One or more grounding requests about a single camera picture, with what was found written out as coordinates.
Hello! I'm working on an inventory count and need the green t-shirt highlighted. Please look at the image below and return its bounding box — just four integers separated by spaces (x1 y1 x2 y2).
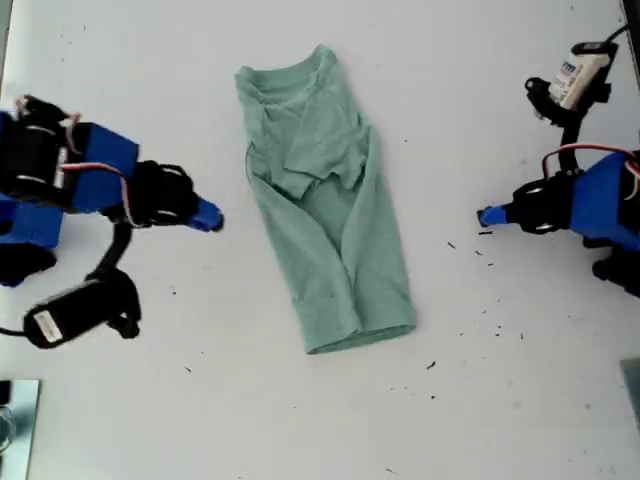
233 43 418 356

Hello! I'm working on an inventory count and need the red white servo wire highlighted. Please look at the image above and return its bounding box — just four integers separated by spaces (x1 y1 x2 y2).
542 142 640 196
57 160 139 226
14 95 82 154

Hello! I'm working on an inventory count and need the black camera stalk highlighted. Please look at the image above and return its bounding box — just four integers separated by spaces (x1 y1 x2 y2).
558 107 596 176
84 219 134 284

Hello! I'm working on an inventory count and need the white camera box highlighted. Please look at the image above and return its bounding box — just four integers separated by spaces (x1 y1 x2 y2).
524 41 620 127

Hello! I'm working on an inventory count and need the black camera box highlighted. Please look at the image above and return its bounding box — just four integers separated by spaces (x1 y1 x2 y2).
22 268 144 350

